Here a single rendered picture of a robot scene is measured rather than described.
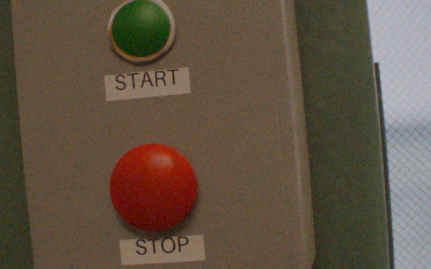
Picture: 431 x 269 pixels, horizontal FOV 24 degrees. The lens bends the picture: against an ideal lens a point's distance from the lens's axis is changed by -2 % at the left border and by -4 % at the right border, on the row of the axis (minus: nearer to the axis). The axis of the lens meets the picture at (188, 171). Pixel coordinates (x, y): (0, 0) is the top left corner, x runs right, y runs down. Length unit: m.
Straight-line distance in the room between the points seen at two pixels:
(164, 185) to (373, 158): 0.10
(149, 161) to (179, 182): 0.01
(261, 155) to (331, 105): 0.07
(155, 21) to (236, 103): 0.04
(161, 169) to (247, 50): 0.05
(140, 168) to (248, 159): 0.04
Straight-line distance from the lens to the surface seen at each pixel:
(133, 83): 0.37
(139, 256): 0.37
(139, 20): 0.36
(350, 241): 0.43
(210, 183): 0.37
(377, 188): 0.43
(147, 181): 0.36
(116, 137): 0.37
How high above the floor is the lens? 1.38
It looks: 3 degrees down
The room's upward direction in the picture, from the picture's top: 5 degrees counter-clockwise
